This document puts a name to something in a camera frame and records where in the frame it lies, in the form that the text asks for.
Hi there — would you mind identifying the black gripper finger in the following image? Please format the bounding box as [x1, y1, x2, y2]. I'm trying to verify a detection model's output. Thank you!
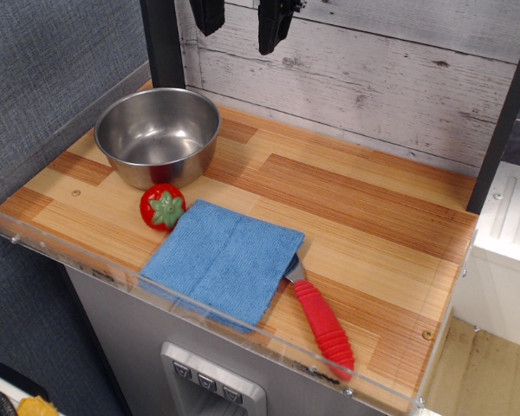
[258, 0, 296, 55]

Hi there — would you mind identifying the blue microfiber towel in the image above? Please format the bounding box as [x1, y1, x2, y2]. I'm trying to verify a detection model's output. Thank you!
[140, 199, 305, 333]

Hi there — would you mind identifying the stainless steel bowl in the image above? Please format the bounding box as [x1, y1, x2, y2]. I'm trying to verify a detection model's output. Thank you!
[94, 88, 222, 191]

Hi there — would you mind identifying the red toy strawberry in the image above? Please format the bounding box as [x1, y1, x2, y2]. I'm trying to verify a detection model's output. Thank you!
[140, 183, 186, 231]

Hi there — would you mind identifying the clear acrylic table guard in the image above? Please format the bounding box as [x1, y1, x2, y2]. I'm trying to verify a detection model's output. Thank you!
[0, 60, 478, 416]

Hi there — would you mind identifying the white plastic side unit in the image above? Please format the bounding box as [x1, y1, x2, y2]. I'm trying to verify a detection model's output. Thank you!
[452, 162, 520, 345]

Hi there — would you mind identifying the grey toy fridge cabinet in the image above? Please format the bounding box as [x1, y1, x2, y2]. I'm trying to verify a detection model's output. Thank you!
[64, 264, 400, 416]

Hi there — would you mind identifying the silver dispenser panel with buttons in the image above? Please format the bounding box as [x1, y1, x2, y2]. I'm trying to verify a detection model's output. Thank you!
[160, 341, 268, 416]

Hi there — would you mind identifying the yellow object bottom left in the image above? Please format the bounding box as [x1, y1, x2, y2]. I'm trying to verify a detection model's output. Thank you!
[16, 396, 60, 416]

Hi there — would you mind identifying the black left frame post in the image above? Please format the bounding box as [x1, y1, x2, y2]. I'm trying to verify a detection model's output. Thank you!
[140, 0, 185, 88]

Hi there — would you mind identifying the black frame post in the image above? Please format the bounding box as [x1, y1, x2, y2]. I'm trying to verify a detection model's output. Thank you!
[466, 58, 520, 214]
[140, 0, 185, 88]

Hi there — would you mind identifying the black right frame post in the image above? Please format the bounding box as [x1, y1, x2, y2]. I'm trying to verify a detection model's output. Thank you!
[466, 58, 520, 214]

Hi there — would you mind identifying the red handled metal fork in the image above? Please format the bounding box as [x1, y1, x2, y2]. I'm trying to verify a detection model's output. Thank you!
[283, 254, 355, 381]

